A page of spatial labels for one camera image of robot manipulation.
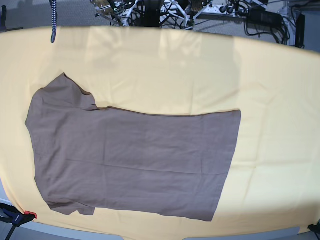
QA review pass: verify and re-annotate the black white braided cable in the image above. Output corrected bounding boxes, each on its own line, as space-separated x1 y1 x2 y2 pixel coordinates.
50 0 58 44

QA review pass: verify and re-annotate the black clamp right corner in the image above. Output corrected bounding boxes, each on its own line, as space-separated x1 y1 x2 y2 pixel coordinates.
307 222 320 235

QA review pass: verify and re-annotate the white power strip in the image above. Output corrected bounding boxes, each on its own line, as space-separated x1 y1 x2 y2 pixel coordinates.
194 3 237 19

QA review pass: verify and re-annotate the black device right edge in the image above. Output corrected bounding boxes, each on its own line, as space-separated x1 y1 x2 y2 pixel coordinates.
295 14 306 49

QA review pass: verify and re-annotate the white metal frame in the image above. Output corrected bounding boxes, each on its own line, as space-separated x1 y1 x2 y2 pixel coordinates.
93 0 195 31

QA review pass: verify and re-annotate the yellow table cloth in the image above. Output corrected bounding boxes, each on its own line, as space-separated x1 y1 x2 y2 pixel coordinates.
0 26 320 240

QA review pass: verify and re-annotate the black power adapter box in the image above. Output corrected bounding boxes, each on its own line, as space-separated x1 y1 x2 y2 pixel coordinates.
246 8 283 28

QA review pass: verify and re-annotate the brown T-shirt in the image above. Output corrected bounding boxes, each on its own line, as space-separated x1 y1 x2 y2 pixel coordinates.
25 74 242 222

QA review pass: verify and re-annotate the black upright post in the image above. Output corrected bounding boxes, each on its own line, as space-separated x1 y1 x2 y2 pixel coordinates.
142 0 163 28

